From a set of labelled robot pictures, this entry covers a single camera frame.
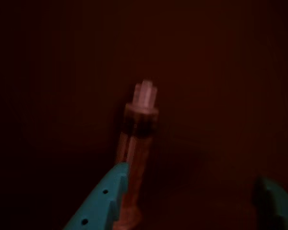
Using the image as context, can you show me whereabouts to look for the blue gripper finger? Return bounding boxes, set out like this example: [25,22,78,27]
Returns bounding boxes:
[251,176,288,230]
[63,162,130,230]

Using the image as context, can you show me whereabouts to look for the clear plastic syringe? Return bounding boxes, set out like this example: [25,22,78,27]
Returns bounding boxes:
[115,78,159,228]

